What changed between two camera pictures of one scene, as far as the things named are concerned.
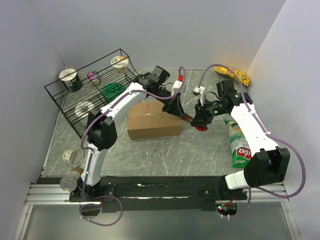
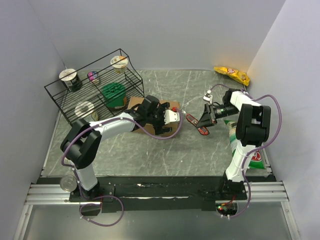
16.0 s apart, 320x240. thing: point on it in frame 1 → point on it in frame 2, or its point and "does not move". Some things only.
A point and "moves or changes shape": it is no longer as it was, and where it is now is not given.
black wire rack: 80,93 does not move
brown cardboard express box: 147,119 moves or changes shape
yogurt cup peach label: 120,67 does not move
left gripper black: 173,106 → 158,128
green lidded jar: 112,90 does not move
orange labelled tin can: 68,182 does not move
